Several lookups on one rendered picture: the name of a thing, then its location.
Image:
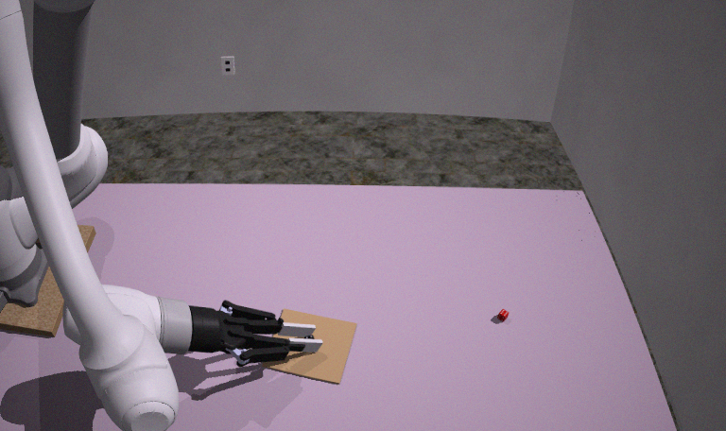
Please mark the tan square mat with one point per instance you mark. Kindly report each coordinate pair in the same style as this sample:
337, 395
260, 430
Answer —
328, 363

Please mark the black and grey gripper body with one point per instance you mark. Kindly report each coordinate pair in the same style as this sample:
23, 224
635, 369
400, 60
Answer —
206, 336

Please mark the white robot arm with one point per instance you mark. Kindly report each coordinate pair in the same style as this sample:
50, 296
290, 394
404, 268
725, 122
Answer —
124, 361

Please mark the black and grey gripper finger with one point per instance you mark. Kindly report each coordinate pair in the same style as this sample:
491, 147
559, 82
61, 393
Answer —
281, 348
249, 317

